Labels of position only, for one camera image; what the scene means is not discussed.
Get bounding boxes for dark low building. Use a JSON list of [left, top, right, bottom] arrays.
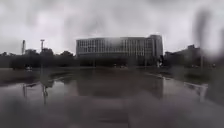
[[162, 44, 214, 69]]

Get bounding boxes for tall tower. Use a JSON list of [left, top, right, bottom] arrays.
[[21, 39, 27, 56]]

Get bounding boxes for tall floodlight pole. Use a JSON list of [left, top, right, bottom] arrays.
[[40, 38, 46, 53]]

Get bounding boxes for row of dark trees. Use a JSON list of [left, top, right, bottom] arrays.
[[0, 47, 78, 70]]

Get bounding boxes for large pale multistorey building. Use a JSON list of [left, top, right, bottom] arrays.
[[75, 34, 165, 67]]

